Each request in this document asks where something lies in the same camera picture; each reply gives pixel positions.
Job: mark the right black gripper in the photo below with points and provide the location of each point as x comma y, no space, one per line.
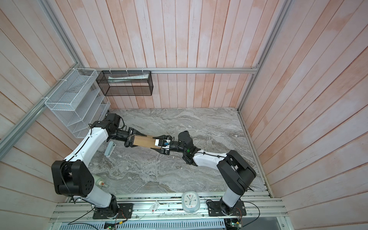
166,138

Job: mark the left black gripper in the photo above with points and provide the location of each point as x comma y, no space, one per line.
130,140

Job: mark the brown cardboard box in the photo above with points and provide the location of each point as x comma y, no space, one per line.
147,142

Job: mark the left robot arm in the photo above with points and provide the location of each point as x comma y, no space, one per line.
71,176

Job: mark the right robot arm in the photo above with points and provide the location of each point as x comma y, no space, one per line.
237,173

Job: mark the light blue small device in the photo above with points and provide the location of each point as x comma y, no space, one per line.
109,149

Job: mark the paper in black basket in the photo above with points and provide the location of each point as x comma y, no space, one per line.
129,79

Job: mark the white round clock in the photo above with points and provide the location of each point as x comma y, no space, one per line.
190,202

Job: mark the white paper tag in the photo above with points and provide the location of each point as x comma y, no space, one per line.
154,206

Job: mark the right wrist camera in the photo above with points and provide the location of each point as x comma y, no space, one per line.
163,144

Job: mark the black wire mesh basket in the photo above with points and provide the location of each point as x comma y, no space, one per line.
124,89

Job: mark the white wire mesh shelf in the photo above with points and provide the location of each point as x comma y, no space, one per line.
77,103

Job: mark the aluminium rail front frame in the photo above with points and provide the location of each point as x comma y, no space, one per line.
261,212

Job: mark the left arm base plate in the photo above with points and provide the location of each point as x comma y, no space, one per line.
120,211

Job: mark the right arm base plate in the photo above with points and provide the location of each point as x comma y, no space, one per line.
219,208

